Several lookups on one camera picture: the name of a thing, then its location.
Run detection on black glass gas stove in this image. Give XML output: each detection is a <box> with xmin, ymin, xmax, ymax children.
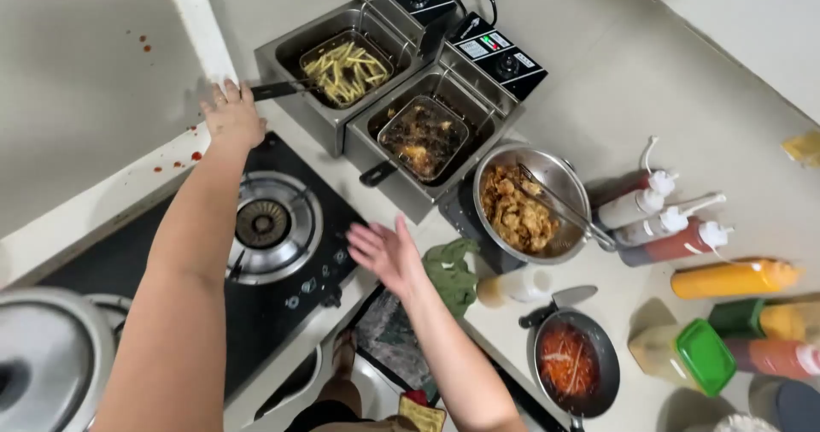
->
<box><xmin>37</xmin><ymin>131</ymin><xmax>380</xmax><ymax>415</ymax></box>

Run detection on person's right hand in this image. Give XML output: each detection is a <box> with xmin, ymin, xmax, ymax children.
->
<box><xmin>346</xmin><ymin>214</ymin><xmax>428</xmax><ymax>299</ymax></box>

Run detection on orange sauce squeeze bottle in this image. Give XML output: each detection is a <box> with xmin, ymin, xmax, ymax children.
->
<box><xmin>670</xmin><ymin>258</ymin><xmax>804</xmax><ymax>301</ymax></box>

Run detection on plastic container with green lid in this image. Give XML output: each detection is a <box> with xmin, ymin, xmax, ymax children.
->
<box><xmin>628</xmin><ymin>318</ymin><xmax>739</xmax><ymax>399</ymax></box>

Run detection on dark round container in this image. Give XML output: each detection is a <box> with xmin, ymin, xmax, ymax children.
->
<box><xmin>748</xmin><ymin>377</ymin><xmax>820</xmax><ymax>432</ymax></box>

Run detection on silver stove burner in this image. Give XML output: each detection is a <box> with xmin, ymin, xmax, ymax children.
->
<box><xmin>224</xmin><ymin>170</ymin><xmax>325</xmax><ymax>286</ymax></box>

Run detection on wire skimmer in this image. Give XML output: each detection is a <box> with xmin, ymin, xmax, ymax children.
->
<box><xmin>515</xmin><ymin>162</ymin><xmax>617</xmax><ymax>252</ymax></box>

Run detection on pile of french fries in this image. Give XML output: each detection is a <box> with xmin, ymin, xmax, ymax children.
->
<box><xmin>304</xmin><ymin>41</ymin><xmax>390</xmax><ymax>106</ymax></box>

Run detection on clear squeeze bottle yellow sauce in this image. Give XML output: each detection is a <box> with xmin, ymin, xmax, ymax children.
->
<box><xmin>476</xmin><ymin>268</ymin><xmax>554</xmax><ymax>309</ymax></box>

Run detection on yellow jar with green cap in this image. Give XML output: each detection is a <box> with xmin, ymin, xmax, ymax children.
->
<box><xmin>707</xmin><ymin>297</ymin><xmax>820</xmax><ymax>344</ymax></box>

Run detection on patterned floor mat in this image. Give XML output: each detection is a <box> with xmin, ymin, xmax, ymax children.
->
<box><xmin>354</xmin><ymin>287</ymin><xmax>444</xmax><ymax>408</ymax></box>

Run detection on white sauce squeeze bottle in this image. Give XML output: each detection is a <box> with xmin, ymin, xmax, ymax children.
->
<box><xmin>597</xmin><ymin>136</ymin><xmax>680</xmax><ymax>230</ymax></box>
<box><xmin>614</xmin><ymin>192</ymin><xmax>729</xmax><ymax>247</ymax></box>

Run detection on yellow plastic bag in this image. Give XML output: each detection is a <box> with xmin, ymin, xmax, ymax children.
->
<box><xmin>781</xmin><ymin>129</ymin><xmax>820</xmax><ymax>169</ymax></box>

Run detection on stainless steel colander bowl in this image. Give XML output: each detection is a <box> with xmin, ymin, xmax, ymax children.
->
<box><xmin>472</xmin><ymin>141</ymin><xmax>595</xmax><ymax>266</ymax></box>

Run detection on black tray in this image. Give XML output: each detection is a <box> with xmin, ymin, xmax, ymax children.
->
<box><xmin>438</xmin><ymin>181</ymin><xmax>527</xmax><ymax>276</ymax></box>

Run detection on steel spatula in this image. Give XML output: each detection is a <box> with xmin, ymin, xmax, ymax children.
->
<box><xmin>551</xmin><ymin>284</ymin><xmax>599</xmax><ymax>312</ymax></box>

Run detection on dark fried food pieces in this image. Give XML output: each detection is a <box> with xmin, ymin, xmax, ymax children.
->
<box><xmin>383</xmin><ymin>104</ymin><xmax>466</xmax><ymax>178</ymax></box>

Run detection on dark red squeeze bottle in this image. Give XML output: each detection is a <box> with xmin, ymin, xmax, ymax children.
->
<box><xmin>601</xmin><ymin>168</ymin><xmax>662</xmax><ymax>203</ymax></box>

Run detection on person's left hand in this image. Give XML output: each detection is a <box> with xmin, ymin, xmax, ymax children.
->
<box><xmin>199</xmin><ymin>78</ymin><xmax>268</xmax><ymax>154</ymax></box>

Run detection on wire fry basket black handle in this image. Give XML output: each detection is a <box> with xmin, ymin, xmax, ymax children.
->
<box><xmin>250</xmin><ymin>29</ymin><xmax>395</xmax><ymax>110</ymax></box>
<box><xmin>359</xmin><ymin>95</ymin><xmax>471</xmax><ymax>188</ymax></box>

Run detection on yellow red potholder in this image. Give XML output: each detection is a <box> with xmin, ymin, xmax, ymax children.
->
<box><xmin>397</xmin><ymin>390</ymin><xmax>448</xmax><ymax>432</ymax></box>

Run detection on red sauce squeeze bottle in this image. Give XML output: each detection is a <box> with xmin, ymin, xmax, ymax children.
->
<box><xmin>619</xmin><ymin>220</ymin><xmax>735</xmax><ymax>268</ymax></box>

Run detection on silver pot lid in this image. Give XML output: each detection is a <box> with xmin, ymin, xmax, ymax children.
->
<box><xmin>0</xmin><ymin>287</ymin><xmax>117</xmax><ymax>432</ymax></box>

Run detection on person's foot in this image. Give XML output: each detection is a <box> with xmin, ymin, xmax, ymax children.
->
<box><xmin>331</xmin><ymin>328</ymin><xmax>360</xmax><ymax>383</ymax></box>

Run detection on heap of fried chicken pieces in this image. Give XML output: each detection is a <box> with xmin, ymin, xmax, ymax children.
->
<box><xmin>480</xmin><ymin>165</ymin><xmax>561</xmax><ymax>255</ymax></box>

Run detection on green cloth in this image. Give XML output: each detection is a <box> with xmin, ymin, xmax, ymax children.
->
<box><xmin>422</xmin><ymin>238</ymin><xmax>482</xmax><ymax>319</ymax></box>

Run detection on steel deep fryer tank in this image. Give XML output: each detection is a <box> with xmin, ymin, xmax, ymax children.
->
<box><xmin>343</xmin><ymin>65</ymin><xmax>527</xmax><ymax>225</ymax></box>
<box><xmin>254</xmin><ymin>0</ymin><xmax>431</xmax><ymax>158</ymax></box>

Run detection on black pan with red sauce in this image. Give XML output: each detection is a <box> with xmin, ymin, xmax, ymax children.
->
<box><xmin>519</xmin><ymin>303</ymin><xmax>621</xmax><ymax>432</ymax></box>

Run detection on red sauce bottle white cap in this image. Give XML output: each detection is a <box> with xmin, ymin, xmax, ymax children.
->
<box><xmin>724</xmin><ymin>337</ymin><xmax>820</xmax><ymax>381</ymax></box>

